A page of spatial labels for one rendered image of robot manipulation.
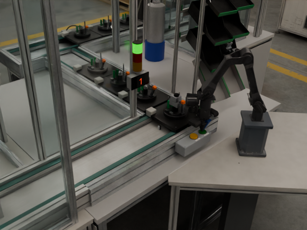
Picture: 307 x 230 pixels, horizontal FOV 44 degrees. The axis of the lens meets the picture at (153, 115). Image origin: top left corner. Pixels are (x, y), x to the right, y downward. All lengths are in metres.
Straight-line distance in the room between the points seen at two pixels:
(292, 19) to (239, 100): 3.87
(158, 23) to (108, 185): 1.52
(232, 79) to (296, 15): 3.96
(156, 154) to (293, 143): 0.82
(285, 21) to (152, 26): 3.75
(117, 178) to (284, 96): 3.13
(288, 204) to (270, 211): 0.18
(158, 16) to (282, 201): 1.71
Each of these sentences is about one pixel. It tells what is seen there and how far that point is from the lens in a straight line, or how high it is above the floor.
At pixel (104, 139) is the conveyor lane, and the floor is 0.95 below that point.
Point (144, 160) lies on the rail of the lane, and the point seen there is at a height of 0.95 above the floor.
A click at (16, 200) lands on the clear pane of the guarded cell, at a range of 1.48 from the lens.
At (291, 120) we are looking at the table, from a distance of 2.51.
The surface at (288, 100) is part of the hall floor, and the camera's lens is 4.54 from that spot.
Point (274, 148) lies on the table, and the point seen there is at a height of 0.86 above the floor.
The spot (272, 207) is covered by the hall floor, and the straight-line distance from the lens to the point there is 3.13.
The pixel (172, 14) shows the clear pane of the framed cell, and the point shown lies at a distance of 3.24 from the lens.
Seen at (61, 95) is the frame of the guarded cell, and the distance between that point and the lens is 1.33.
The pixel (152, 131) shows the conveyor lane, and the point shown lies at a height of 0.92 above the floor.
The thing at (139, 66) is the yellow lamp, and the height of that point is 1.29.
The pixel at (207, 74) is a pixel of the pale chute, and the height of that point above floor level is 1.11.
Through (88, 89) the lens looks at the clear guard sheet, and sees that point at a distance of 1.88.
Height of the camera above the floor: 2.14
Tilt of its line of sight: 33 degrees down
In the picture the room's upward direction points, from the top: 2 degrees clockwise
